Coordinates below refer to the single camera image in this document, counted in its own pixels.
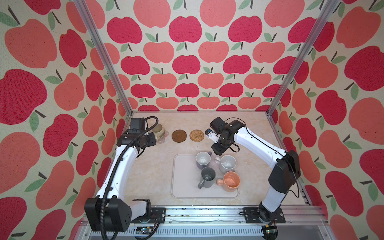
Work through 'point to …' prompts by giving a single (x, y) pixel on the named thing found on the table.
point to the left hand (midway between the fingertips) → (153, 139)
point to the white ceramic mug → (227, 163)
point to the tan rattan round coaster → (196, 135)
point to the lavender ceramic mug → (203, 159)
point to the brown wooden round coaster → (179, 136)
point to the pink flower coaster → (162, 139)
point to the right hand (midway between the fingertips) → (221, 148)
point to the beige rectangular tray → (185, 176)
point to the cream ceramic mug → (159, 131)
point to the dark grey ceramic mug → (208, 174)
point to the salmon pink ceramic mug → (230, 182)
